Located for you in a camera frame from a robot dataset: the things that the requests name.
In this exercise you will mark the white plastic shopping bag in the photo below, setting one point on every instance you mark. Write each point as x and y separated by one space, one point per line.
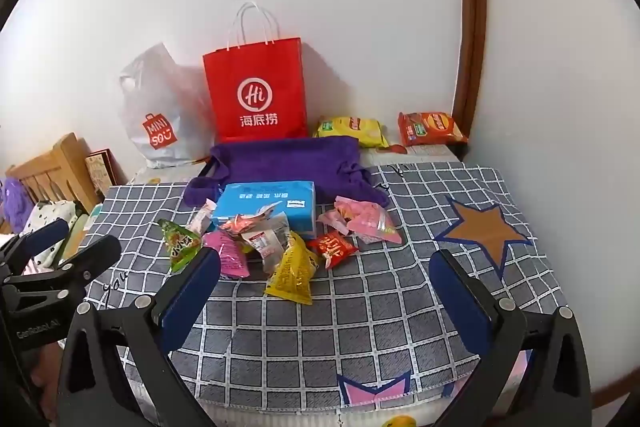
160 107

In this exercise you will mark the magenta snack packet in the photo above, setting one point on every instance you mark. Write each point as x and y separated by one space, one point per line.
230 257

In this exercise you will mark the red paper bag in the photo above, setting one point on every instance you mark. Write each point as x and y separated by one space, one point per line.
255 82

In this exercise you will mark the blue tissue pack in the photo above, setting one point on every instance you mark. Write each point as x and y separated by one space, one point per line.
270 202

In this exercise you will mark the pale pink candy wrapper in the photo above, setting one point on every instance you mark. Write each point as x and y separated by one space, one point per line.
331 223

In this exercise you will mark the yellow chips bag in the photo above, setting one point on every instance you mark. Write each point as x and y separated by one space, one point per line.
350 131

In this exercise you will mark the person's left hand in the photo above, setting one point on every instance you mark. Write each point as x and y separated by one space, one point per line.
47 367

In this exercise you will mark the pink peach snack packet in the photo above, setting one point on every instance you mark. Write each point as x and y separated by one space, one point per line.
375 229

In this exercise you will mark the grey checked blanket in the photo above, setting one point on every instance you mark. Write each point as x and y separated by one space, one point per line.
350 307

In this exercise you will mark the purple plush toy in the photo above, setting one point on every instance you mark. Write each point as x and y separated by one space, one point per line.
15 204

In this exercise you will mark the yellow round object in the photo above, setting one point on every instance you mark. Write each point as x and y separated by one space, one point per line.
400 422

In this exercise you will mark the green snack packet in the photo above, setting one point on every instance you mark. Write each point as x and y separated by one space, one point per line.
180 247

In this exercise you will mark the small white pink wrapper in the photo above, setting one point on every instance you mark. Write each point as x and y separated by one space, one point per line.
202 217

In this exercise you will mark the white packet with red label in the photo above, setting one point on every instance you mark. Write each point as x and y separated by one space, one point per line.
267 247

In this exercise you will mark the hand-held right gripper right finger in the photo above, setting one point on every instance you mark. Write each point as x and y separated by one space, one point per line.
460 302

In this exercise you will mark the red snack packet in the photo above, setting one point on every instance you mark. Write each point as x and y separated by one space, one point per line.
332 249

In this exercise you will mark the yellow snack packet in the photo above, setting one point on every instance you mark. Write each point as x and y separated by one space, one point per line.
292 274

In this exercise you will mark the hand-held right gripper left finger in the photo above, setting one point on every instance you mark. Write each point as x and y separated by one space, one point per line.
192 292

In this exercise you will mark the purple fabric bag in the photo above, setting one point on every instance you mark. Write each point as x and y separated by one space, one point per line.
290 159

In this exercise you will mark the white packet with red circle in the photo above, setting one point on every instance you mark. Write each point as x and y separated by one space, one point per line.
245 224

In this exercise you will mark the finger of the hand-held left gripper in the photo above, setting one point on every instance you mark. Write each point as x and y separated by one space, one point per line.
95 257
47 234

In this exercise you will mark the brown patterned box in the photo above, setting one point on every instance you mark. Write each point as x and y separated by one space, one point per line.
100 172

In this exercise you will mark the white polka dot cloth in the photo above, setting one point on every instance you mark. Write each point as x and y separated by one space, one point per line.
47 217

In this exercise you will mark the white printed paper sheet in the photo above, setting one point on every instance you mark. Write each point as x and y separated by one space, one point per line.
425 153

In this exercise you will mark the brown wooden door frame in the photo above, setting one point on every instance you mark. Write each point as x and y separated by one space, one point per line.
470 7

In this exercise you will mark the orange chips bag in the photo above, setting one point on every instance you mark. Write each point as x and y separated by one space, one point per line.
432 129

